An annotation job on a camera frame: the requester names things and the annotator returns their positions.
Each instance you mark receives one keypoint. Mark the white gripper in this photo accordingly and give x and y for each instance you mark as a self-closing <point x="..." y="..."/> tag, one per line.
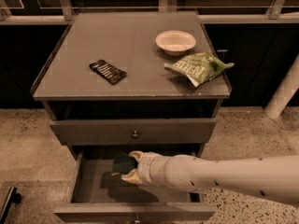
<point x="145" y="168"/>

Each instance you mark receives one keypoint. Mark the green yellow sponge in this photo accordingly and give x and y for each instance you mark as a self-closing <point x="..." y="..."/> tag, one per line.
<point x="123" y="164"/>

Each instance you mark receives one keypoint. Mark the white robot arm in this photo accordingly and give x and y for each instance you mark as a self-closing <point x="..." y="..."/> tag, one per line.
<point x="275" y="178"/>

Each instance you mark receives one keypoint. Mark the open grey middle drawer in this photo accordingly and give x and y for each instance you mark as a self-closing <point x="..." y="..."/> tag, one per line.
<point x="96" y="195"/>

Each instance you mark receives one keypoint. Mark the grey top drawer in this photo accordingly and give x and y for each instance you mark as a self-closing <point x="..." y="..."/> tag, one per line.
<point x="96" y="132"/>

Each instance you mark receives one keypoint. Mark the grey drawer cabinet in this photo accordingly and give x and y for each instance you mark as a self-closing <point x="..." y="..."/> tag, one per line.
<point x="69" y="89"/>

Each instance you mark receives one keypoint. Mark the round metal top knob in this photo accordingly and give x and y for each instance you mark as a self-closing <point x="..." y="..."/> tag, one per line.
<point x="135" y="135"/>

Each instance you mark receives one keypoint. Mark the round metal knob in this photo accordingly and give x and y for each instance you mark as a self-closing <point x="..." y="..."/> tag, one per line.
<point x="137" y="220"/>
<point x="135" y="135"/>

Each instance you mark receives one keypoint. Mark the round metal middle knob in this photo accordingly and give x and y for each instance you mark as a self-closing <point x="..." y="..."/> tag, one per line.
<point x="137" y="220"/>

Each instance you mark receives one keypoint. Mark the black snack wrapper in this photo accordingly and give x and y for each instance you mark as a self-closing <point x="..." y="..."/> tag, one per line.
<point x="107" y="71"/>

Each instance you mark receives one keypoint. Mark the green chip bag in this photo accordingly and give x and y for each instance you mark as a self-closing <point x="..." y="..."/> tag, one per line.
<point x="198" y="68"/>

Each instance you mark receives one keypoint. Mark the black object at floor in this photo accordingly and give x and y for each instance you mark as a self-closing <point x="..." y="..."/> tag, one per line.
<point x="13" y="196"/>

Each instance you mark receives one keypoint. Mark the white paper bowl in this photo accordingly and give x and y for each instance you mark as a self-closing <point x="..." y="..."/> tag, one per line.
<point x="175" y="42"/>

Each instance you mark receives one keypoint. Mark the glass railing with metal posts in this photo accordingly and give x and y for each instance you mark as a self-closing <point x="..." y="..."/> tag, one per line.
<point x="23" y="12"/>

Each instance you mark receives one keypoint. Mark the white cylindrical post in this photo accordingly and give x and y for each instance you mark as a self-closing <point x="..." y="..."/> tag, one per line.
<point x="286" y="90"/>

